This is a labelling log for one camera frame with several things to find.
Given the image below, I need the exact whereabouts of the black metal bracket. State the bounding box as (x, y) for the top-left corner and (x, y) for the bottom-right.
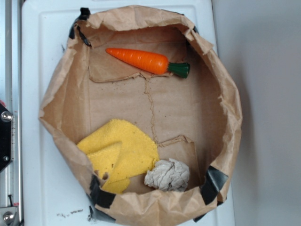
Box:
(0, 103), (13, 172)

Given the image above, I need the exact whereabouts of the brown paper bag tray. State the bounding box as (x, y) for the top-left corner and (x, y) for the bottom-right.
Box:
(39, 5), (242, 226)

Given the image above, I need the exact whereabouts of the aluminium frame rail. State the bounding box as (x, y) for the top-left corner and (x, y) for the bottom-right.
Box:
(0, 0), (24, 226)

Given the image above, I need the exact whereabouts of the crumpled white paper ball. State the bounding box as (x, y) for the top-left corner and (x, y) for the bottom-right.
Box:
(144, 158), (190, 192)

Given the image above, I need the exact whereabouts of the yellow microfiber cloth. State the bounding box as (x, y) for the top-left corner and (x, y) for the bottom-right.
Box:
(77, 119), (159, 194)

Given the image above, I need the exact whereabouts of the orange plastic toy carrot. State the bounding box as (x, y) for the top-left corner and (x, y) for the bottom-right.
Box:
(106, 48), (190, 79)

